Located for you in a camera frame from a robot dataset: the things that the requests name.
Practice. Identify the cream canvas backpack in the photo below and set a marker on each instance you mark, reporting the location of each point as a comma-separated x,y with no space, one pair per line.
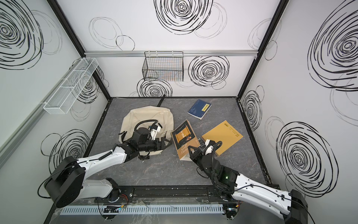
145,117

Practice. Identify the black wire wall basket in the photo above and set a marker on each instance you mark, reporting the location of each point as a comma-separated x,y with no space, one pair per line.
164,65

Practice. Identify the brown black cover book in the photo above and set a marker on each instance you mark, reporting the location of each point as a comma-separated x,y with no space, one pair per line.
183,137

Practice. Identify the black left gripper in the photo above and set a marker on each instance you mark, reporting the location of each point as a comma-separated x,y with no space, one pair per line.
162,143

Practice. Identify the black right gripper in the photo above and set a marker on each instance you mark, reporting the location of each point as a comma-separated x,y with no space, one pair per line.
198,153

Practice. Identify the white mesh wall shelf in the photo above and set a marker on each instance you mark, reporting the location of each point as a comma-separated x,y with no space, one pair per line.
78,85

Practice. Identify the white slotted cable duct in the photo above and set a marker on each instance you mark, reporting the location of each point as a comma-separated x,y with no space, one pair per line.
143,209

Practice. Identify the dark blue book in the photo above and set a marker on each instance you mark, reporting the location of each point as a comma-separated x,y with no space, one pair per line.
199,109

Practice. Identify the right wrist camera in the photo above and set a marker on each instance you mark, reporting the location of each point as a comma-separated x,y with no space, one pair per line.
209,146

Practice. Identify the yellow kraft notebook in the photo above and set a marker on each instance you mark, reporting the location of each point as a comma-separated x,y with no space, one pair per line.
225,133

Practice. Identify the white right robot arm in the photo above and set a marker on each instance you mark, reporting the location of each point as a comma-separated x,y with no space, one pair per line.
290,206

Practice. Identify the small black calculator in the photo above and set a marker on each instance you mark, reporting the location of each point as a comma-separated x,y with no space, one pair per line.
201,142

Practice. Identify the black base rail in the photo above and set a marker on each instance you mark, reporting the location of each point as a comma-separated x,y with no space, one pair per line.
199,193

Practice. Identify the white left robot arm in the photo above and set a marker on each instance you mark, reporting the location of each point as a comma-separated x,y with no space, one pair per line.
70,180

